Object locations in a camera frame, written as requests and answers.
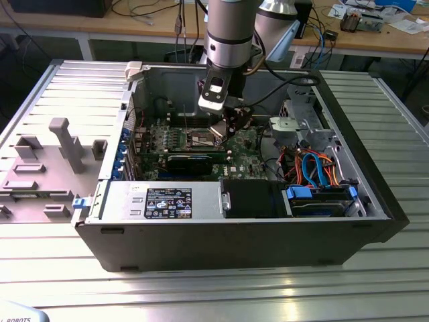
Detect silver CPU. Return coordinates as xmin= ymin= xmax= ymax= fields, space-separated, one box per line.
xmin=208 ymin=119 xmax=233 ymax=139

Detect CPU socket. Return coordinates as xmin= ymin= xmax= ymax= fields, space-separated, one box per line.
xmin=186 ymin=129 xmax=223 ymax=150

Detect copper CPU cooler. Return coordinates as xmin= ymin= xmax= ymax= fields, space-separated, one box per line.
xmin=340 ymin=9 xmax=362 ymax=34

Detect green motherboard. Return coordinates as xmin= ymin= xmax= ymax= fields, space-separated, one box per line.
xmin=132 ymin=115 xmax=269 ymax=184

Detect silver metal drive cage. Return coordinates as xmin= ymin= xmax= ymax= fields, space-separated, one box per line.
xmin=267 ymin=80 xmax=345 ymax=162

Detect black graphics card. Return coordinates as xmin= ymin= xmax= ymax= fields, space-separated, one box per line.
xmin=135 ymin=151 xmax=231 ymax=178

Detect tall black box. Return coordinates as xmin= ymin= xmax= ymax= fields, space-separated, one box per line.
xmin=296 ymin=1 xmax=313 ymax=40

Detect grey case latch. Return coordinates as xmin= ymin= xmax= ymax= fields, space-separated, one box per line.
xmin=124 ymin=61 xmax=145 ymax=83

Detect black plastic shroud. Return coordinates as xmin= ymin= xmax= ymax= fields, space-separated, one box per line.
xmin=219 ymin=178 xmax=286 ymax=219

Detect blue disk carrier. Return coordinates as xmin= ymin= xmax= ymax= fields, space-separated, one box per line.
xmin=284 ymin=185 xmax=358 ymax=216

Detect wooden workbench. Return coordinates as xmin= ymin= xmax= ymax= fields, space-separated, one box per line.
xmin=0 ymin=0 xmax=429 ymax=63

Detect white card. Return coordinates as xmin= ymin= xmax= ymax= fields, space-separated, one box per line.
xmin=330 ymin=3 xmax=350 ymax=18

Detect black power supply label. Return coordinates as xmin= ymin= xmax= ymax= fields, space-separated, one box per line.
xmin=143 ymin=187 xmax=193 ymax=221

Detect hard disk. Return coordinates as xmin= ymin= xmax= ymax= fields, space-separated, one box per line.
xmin=290 ymin=197 xmax=352 ymax=217

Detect grey device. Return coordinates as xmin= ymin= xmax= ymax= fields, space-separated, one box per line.
xmin=360 ymin=12 xmax=385 ymax=34

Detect black PC case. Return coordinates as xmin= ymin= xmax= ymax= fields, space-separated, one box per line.
xmin=71 ymin=63 xmax=410 ymax=274

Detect silver power supply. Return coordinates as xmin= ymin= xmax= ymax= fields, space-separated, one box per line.
xmin=85 ymin=180 xmax=225 ymax=225

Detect blue box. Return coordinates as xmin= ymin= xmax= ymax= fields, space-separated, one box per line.
xmin=374 ymin=0 xmax=418 ymax=13

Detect white papers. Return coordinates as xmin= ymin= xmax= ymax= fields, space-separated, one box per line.
xmin=388 ymin=18 xmax=428 ymax=35

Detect grey parts rack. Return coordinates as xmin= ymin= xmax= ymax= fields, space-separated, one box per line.
xmin=0 ymin=117 xmax=108 ymax=224

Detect green RAM stick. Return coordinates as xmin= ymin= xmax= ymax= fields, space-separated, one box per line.
xmin=9 ymin=191 xmax=54 ymax=199

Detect brown cable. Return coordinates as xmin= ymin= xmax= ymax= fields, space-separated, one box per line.
xmin=243 ymin=56 xmax=266 ymax=77

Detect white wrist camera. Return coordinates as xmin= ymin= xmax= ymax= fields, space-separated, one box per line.
xmin=196 ymin=75 xmax=236 ymax=114

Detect black camera cable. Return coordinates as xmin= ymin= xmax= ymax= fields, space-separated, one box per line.
xmin=234 ymin=75 xmax=321 ymax=109

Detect black wire loop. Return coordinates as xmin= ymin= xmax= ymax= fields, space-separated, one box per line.
xmin=262 ymin=156 xmax=286 ymax=184

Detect blue cable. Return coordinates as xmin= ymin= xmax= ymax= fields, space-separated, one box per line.
xmin=317 ymin=32 xmax=333 ymax=70

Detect red wire bundle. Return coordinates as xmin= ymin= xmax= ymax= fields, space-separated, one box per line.
xmin=280 ymin=147 xmax=304 ymax=184

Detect blue wire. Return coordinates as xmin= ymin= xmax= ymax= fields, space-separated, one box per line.
xmin=301 ymin=154 xmax=320 ymax=188
xmin=313 ymin=150 xmax=330 ymax=189

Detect orange wire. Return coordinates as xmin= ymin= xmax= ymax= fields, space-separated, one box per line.
xmin=318 ymin=153 xmax=340 ymax=187

